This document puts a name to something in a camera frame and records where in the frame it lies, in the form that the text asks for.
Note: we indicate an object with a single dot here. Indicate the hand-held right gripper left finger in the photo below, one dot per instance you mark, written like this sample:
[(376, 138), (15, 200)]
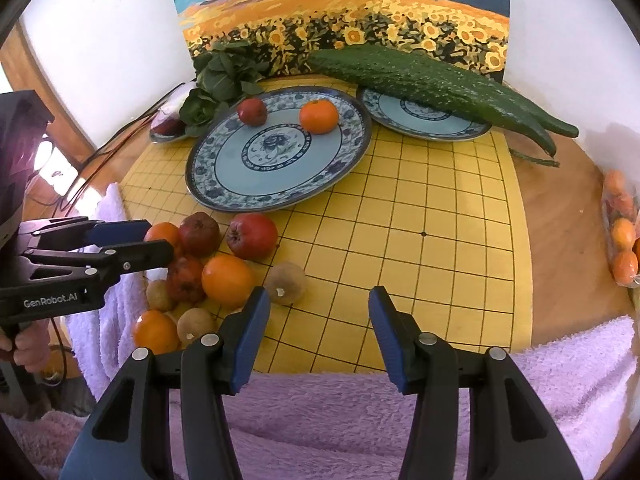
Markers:
[(252, 332)]

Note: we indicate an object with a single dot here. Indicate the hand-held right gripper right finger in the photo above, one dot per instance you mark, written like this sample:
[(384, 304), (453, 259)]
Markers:
[(387, 335)]

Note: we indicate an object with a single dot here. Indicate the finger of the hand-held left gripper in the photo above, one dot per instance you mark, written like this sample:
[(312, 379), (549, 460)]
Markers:
[(145, 256), (120, 232)]

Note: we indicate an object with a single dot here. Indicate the orange tangerine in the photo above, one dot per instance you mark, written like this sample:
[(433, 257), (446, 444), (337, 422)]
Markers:
[(155, 331), (227, 280), (164, 231), (319, 116)]

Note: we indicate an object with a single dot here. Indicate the brown longan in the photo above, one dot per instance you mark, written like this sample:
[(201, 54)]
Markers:
[(196, 326), (160, 295), (285, 283)]

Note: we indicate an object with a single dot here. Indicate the small red apple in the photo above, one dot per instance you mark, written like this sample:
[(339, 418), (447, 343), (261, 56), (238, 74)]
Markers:
[(252, 111), (251, 235), (199, 234), (185, 280)]

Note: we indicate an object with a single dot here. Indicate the large blue patterned plate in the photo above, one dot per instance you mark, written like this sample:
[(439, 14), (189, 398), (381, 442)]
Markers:
[(240, 180)]

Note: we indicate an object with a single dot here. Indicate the person's left hand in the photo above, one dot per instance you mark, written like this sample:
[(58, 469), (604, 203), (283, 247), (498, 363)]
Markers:
[(31, 347)]

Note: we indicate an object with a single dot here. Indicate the yellow grid go board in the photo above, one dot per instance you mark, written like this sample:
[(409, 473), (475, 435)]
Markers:
[(425, 285)]

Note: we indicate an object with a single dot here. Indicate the purple fluffy towel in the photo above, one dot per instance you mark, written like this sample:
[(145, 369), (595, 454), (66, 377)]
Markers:
[(325, 425)]

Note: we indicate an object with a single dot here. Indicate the halved red onion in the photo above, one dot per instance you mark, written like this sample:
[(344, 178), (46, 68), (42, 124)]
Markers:
[(167, 122)]

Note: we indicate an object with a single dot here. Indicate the small green bok choy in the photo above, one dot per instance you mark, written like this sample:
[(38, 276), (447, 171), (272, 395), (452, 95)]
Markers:
[(202, 110)]

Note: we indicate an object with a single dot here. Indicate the large green bok choy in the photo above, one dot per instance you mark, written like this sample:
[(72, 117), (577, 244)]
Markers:
[(230, 67)]

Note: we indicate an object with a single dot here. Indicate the small blue patterned plate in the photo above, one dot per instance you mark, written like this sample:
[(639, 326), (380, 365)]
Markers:
[(425, 126)]

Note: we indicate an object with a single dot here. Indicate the long green bumpy cucumber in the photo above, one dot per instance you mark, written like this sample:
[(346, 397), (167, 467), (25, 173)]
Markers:
[(400, 75), (527, 132)]

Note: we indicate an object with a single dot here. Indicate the pile of small kumquats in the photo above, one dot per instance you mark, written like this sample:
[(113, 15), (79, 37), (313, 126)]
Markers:
[(622, 235)]

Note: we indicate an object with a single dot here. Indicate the sunflower field painting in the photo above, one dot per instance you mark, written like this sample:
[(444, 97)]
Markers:
[(300, 10)]

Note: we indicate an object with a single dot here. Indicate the clear plastic bag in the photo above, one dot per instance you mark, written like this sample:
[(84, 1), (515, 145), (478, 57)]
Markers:
[(621, 145)]

